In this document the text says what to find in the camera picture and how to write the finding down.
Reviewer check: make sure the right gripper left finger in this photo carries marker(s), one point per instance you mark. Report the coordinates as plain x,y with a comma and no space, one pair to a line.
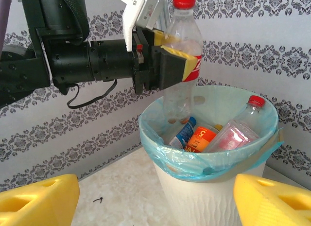
48,199

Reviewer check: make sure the clear bottle red Coke label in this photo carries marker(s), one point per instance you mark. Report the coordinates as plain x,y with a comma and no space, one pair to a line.
182,102
230,138

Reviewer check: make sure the aluminium frame post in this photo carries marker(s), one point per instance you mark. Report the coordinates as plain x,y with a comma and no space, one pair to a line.
166,15

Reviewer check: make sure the white blue label bottle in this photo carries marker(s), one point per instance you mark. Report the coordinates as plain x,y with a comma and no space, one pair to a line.
182,136

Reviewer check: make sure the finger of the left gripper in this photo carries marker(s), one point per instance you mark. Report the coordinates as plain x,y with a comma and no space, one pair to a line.
170,68
159,37

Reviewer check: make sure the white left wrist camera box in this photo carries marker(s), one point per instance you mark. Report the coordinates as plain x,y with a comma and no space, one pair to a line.
128,22

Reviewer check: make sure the small black hook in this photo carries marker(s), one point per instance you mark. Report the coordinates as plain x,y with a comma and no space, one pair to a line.
100,199

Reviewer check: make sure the cream plastic waste bin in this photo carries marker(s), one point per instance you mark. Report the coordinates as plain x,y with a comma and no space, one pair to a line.
199,201

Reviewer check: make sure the light blue bin liner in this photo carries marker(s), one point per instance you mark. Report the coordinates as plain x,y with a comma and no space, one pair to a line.
218,102

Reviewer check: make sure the orange label bottle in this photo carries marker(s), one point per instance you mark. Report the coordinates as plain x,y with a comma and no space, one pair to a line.
201,138

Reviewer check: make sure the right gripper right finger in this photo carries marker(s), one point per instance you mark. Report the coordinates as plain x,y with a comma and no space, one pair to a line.
255,199

